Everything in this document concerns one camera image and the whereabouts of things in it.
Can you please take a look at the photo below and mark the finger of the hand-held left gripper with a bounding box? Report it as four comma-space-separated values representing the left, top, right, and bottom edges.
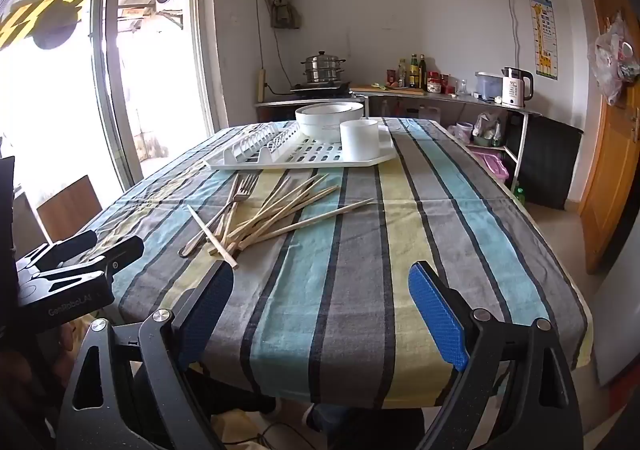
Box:
36, 235, 146, 281
15, 230, 99, 277

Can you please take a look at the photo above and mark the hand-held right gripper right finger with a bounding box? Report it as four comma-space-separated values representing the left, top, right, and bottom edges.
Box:
407, 260, 585, 450

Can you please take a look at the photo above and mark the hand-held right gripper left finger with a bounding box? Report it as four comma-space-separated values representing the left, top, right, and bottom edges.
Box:
56, 259, 236, 450

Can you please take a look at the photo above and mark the pile of wooden chopsticks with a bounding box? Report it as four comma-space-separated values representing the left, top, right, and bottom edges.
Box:
187, 173, 375, 271

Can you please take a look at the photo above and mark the white cup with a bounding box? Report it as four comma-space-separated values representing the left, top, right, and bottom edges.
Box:
340, 119, 379, 161

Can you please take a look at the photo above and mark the striped tablecloth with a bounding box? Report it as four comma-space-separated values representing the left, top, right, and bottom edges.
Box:
82, 117, 596, 411

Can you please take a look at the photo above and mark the metal fork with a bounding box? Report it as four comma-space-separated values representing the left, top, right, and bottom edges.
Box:
179, 173, 259, 258
186, 175, 246, 251

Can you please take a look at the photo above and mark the pink plastic basket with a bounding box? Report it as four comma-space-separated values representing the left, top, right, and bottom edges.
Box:
472, 150, 510, 183

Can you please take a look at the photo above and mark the white plastic dish rack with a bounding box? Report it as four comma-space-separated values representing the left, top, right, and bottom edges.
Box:
204, 119, 397, 171

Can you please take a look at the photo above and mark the black panel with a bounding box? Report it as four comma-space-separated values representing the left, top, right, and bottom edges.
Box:
507, 112, 585, 211

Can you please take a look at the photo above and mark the white ceramic bowl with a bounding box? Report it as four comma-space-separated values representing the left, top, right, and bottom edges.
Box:
295, 102, 365, 138

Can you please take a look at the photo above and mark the wooden door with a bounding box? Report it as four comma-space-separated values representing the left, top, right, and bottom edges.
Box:
580, 0, 640, 275

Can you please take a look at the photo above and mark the wooden cutting board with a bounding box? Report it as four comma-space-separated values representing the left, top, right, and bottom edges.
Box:
350, 84, 428, 95

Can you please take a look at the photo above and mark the yellow and black sign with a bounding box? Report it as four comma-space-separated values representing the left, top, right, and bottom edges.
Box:
0, 0, 88, 50

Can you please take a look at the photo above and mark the white electric kettle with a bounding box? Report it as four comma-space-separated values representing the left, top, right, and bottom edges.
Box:
501, 67, 535, 109

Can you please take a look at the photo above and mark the black induction cooker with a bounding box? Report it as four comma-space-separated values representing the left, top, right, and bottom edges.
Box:
290, 81, 353, 98

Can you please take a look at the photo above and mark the stainless steel steamer pot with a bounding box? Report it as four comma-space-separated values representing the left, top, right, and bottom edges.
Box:
301, 54, 347, 84

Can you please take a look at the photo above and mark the plastic bag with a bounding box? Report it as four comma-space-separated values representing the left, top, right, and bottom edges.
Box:
594, 12, 640, 105

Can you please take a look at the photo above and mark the sliding glass door frame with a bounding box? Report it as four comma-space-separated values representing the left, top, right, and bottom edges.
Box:
92, 0, 221, 185

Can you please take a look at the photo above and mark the giraffe wall poster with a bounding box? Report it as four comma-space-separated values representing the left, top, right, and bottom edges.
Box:
527, 0, 557, 80

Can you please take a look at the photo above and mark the grey wall box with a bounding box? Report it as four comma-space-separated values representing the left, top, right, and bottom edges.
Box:
270, 0, 303, 30

